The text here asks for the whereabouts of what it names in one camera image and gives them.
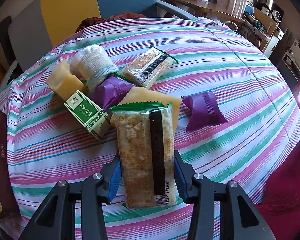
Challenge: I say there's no purple sachet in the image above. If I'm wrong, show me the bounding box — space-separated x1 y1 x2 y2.
88 76 135 110
181 92 228 132

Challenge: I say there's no white metal rack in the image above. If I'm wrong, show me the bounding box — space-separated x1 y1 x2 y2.
243 16 281 58

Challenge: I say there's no yellow sponge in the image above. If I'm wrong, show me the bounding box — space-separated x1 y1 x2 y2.
119 87 181 133

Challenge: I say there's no grey yellow blue armchair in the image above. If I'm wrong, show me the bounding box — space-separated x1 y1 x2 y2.
8 0 194 71

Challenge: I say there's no wooden desk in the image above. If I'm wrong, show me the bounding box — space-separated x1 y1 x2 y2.
165 0 244 23

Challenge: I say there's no striped bed sheet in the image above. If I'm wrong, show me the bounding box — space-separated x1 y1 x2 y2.
0 17 300 239

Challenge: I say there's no green white small box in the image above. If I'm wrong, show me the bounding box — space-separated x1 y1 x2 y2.
64 90 110 140

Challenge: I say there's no red blanket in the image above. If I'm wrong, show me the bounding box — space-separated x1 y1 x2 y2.
256 141 300 239

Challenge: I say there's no rice cracker snack pack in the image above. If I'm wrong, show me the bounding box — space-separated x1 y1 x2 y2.
110 101 176 209

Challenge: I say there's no dark red cloth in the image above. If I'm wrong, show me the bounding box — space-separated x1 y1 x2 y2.
75 12 146 33

